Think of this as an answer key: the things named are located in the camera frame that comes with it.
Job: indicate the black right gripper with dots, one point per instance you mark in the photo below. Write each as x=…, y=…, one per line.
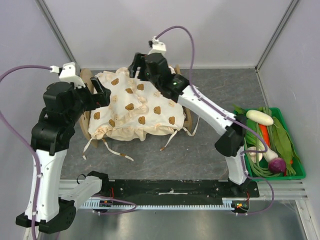
x=139, y=64

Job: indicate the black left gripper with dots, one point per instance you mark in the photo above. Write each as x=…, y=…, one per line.
x=97, y=100

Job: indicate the wooden pet bed frame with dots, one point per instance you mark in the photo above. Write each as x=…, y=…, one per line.
x=86, y=120

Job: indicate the bear print cream quilt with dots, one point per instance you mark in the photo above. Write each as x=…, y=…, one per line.
x=135, y=112

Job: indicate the bear print small pillow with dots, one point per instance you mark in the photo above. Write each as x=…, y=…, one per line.
x=124, y=100

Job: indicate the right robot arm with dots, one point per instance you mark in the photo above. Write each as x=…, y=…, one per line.
x=230, y=127

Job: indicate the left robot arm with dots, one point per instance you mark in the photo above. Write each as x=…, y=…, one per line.
x=50, y=139

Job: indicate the white radish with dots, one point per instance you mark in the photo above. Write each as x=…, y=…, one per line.
x=259, y=117

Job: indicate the orange carrot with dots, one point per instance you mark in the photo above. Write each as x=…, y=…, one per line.
x=265, y=134

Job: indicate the white mushroom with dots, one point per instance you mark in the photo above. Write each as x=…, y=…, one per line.
x=253, y=155

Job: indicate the green beans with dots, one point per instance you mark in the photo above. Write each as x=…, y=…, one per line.
x=260, y=169

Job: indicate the green plastic basket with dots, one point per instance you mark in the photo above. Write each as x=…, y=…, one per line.
x=282, y=144

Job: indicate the purple cabbage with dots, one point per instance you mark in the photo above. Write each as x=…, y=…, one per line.
x=277, y=165

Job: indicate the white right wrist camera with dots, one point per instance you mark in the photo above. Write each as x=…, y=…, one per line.
x=157, y=46

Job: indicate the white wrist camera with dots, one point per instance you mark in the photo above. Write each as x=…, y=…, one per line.
x=69, y=73
x=157, y=46

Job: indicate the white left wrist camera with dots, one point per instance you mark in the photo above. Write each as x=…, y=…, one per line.
x=69, y=73

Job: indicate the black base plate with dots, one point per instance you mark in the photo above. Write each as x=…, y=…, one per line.
x=174, y=191

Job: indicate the white cable duct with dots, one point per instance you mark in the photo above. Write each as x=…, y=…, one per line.
x=104, y=204

